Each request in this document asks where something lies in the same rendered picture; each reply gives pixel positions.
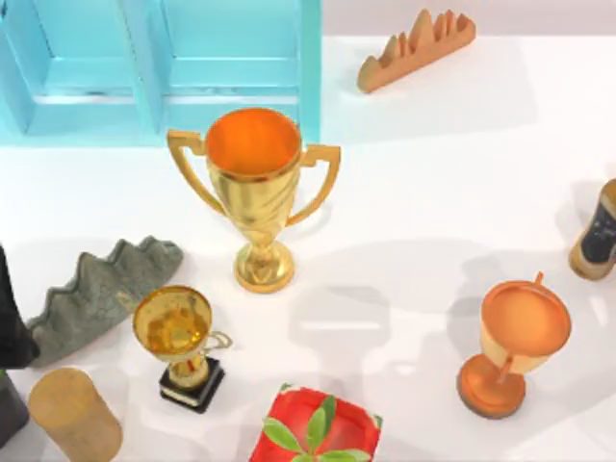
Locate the large gold trophy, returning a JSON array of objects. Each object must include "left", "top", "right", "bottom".
[{"left": 167, "top": 108, "right": 343, "bottom": 293}]

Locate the small gold trophy black base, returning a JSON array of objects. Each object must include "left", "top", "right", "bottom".
[{"left": 132, "top": 285, "right": 234, "bottom": 415}]

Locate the light blue rack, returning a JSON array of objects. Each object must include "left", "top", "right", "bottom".
[{"left": 0, "top": 0, "right": 323, "bottom": 149}]

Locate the green leafy plant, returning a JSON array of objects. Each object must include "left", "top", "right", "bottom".
[{"left": 262, "top": 394, "right": 377, "bottom": 462}]

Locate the red plant pot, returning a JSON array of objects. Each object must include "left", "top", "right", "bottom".
[{"left": 248, "top": 382, "right": 384, "bottom": 462}]

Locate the orange jagged wooden ornament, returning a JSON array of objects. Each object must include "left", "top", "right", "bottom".
[{"left": 356, "top": 8, "right": 477, "bottom": 95}]

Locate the grey jagged stone ornament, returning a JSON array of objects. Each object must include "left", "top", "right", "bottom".
[{"left": 26, "top": 235, "right": 185, "bottom": 369}]

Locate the orange and cream trophy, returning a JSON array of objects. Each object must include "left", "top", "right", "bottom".
[{"left": 456, "top": 271, "right": 573, "bottom": 421}]

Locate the black and tan bottle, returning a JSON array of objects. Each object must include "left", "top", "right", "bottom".
[{"left": 568, "top": 178, "right": 616, "bottom": 282}]

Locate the tan wooden cylinder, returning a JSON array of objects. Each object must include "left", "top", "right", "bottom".
[{"left": 27, "top": 367, "right": 124, "bottom": 462}]

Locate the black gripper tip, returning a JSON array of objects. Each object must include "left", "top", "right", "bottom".
[{"left": 0, "top": 244, "right": 41, "bottom": 371}]

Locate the dark grey block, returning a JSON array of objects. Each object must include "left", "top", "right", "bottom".
[{"left": 0, "top": 369, "right": 31, "bottom": 437}]

